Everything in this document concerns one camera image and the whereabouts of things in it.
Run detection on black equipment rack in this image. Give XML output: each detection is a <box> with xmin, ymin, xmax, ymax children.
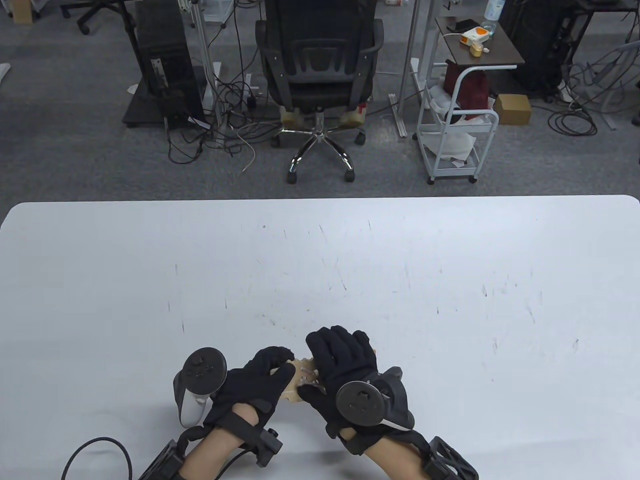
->
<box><xmin>501</xmin><ymin>0</ymin><xmax>596</xmax><ymax>98</ymax></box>

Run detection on brown cardboard box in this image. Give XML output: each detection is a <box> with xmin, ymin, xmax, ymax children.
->
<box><xmin>494</xmin><ymin>94</ymin><xmax>532</xmax><ymax>125</ymax></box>

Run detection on aluminium frame post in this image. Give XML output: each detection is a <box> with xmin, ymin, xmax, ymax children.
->
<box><xmin>190</xmin><ymin>0</ymin><xmax>225</xmax><ymax>147</ymax></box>
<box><xmin>395</xmin><ymin>0</ymin><xmax>423</xmax><ymax>138</ymax></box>

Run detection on dark red bag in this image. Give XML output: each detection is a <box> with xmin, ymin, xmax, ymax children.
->
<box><xmin>444</xmin><ymin>60</ymin><xmax>492</xmax><ymax>120</ymax></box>

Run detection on person's right hand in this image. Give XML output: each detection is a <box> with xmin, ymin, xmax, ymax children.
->
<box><xmin>298</xmin><ymin>326</ymin><xmax>416</xmax><ymax>456</ymax></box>

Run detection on white crumpled paper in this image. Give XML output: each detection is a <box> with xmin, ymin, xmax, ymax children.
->
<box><xmin>422</xmin><ymin>131</ymin><xmax>476</xmax><ymax>161</ymax></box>

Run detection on tangle of black cables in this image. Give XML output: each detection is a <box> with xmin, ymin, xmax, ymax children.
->
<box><xmin>167</xmin><ymin>60</ymin><xmax>281</xmax><ymax>166</ymax></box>

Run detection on coiled black floor cable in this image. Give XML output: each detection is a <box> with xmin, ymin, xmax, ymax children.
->
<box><xmin>547</xmin><ymin>107</ymin><xmax>598</xmax><ymax>137</ymax></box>

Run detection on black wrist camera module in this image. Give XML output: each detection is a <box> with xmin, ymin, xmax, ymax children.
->
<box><xmin>254</xmin><ymin>427</ymin><xmax>283</xmax><ymax>468</ymax></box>

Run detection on black and white tracking controller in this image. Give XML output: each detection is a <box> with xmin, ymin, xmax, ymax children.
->
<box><xmin>335</xmin><ymin>367</ymin><xmax>416</xmax><ymax>432</ymax></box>
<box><xmin>173</xmin><ymin>347</ymin><xmax>228</xmax><ymax>429</ymax></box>

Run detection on person's left forearm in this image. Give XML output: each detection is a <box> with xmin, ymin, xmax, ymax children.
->
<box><xmin>180</xmin><ymin>405</ymin><xmax>258</xmax><ymax>480</ymax></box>

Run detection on wooden crocodile lacing toy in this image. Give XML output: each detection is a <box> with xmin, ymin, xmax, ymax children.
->
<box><xmin>270</xmin><ymin>357</ymin><xmax>328</xmax><ymax>403</ymax></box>

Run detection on white floor cable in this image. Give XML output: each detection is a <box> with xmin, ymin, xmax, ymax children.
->
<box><xmin>237</xmin><ymin>125</ymin><xmax>258</xmax><ymax>172</ymax></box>

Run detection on brown side table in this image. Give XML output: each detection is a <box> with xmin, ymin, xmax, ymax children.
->
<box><xmin>434</xmin><ymin>16</ymin><xmax>526</xmax><ymax>123</ymax></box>

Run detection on black chair base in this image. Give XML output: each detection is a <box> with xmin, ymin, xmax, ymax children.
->
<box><xmin>61</xmin><ymin>0</ymin><xmax>132</xmax><ymax>35</ymax></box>

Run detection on white rolling cart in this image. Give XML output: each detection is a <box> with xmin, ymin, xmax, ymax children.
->
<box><xmin>414</xmin><ymin>57</ymin><xmax>500</xmax><ymax>186</ymax></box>

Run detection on black glove cable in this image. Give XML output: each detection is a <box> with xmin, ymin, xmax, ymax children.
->
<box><xmin>177</xmin><ymin>425</ymin><xmax>207</xmax><ymax>453</ymax></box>

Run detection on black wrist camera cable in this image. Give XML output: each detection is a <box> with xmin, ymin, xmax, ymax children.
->
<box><xmin>216</xmin><ymin>447</ymin><xmax>248</xmax><ymax>480</ymax></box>

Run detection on person's right forearm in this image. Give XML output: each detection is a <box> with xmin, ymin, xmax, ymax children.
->
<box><xmin>364</xmin><ymin>440</ymin><xmax>433</xmax><ymax>480</ymax></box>

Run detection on black computer tower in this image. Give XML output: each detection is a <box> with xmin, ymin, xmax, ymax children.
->
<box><xmin>134</xmin><ymin>0</ymin><xmax>210</xmax><ymax>132</ymax></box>

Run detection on person's left hand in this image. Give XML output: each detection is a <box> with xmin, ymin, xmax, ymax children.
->
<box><xmin>202</xmin><ymin>346</ymin><xmax>297</xmax><ymax>443</ymax></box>

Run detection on black looped pack cable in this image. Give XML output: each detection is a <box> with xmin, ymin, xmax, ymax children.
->
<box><xmin>61</xmin><ymin>437</ymin><xmax>134</xmax><ymax>480</ymax></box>

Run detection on black mesh office chair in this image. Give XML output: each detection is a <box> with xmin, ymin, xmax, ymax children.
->
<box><xmin>255</xmin><ymin>0</ymin><xmax>385</xmax><ymax>184</ymax></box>

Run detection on black forearm strapped pack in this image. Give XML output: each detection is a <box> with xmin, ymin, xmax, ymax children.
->
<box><xmin>137</xmin><ymin>439</ymin><xmax>185</xmax><ymax>480</ymax></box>
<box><xmin>422</xmin><ymin>436</ymin><xmax>480</xmax><ymax>480</ymax></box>

